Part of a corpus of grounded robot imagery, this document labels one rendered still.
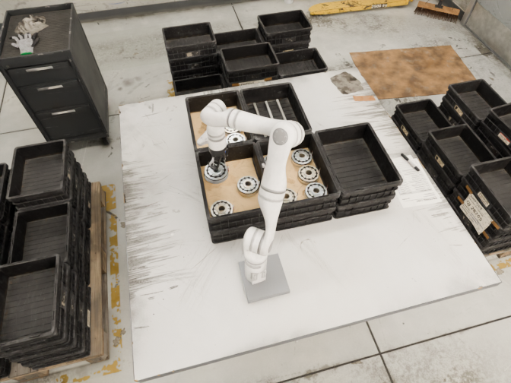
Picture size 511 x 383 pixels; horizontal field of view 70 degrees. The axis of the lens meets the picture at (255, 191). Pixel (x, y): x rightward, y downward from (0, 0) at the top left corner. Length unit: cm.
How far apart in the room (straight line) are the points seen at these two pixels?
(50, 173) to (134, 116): 62
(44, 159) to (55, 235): 52
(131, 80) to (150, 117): 155
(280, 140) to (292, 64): 209
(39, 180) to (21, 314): 82
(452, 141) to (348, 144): 108
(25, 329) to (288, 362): 135
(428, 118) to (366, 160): 132
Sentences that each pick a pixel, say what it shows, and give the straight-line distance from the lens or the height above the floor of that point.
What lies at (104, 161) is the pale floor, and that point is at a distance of 318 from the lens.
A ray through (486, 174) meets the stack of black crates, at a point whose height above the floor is 49.
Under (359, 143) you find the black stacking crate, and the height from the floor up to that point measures 83.
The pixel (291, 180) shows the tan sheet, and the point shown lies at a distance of 179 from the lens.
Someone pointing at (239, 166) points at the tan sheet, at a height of 83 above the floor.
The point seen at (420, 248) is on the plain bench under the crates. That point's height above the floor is 70.
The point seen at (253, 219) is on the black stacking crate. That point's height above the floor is 85.
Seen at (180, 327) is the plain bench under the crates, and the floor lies 70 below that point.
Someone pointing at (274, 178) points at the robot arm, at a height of 127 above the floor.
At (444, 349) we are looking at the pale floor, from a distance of 255.
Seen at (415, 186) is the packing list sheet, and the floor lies 70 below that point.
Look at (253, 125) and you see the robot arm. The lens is 129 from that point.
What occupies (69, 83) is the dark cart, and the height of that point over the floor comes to 66.
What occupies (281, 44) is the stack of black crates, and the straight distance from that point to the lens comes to 329.
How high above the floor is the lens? 225
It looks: 54 degrees down
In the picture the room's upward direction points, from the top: straight up
